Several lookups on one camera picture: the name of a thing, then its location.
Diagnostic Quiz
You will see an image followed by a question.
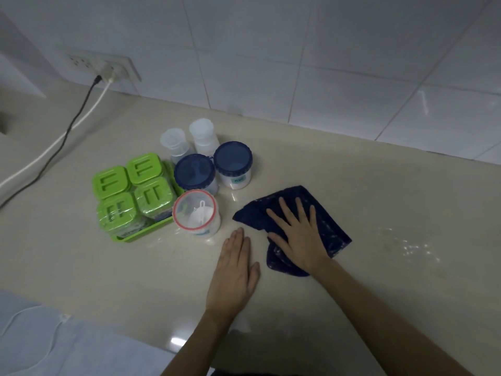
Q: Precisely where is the person's left hand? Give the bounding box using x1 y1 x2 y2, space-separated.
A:
205 227 261 322

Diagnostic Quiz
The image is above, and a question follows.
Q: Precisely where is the person's right hand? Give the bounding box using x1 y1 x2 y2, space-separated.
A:
266 197 332 275

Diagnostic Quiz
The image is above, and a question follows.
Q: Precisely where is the dark blue cleaning cloth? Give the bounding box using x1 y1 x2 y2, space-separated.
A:
232 185 352 278

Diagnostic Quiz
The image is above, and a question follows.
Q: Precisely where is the person's right forearm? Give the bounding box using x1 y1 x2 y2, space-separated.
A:
309 256 475 376

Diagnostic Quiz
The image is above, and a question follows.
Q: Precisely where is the person's left forearm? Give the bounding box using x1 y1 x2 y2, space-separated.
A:
160 309 236 376

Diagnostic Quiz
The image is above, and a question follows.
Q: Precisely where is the blue lid white jar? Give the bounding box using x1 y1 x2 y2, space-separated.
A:
213 141 253 190
174 154 219 196

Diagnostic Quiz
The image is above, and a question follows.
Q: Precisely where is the small white plastic spoon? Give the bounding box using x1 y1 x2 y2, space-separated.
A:
189 200 208 231

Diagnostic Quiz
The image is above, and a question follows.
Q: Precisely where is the red rim clear lid container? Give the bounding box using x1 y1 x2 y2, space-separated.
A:
172 189 221 237

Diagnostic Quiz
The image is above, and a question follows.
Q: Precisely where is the green plastic tray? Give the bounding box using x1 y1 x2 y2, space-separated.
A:
110 160 185 244

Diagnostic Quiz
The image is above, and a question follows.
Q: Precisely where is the translucent white plastic bottle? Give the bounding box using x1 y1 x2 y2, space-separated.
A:
189 118 220 157
160 128 194 164

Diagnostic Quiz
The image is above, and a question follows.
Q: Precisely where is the green lid spice container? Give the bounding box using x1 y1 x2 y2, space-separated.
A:
134 177 177 223
126 153 165 186
97 192 149 238
92 166 131 201

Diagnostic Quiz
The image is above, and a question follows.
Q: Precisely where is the light blue garment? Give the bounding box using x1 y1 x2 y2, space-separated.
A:
0 289 216 376

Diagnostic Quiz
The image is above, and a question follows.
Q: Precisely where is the thin white cord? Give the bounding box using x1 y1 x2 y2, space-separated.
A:
0 304 72 376

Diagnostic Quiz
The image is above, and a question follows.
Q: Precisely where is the black power cable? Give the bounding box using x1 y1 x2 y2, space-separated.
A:
0 75 103 210

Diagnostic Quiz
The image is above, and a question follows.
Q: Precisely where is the white wall socket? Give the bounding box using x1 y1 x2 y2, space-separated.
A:
66 51 142 83

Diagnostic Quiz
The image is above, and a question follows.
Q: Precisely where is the white power cable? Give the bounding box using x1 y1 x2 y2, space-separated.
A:
0 66 118 190

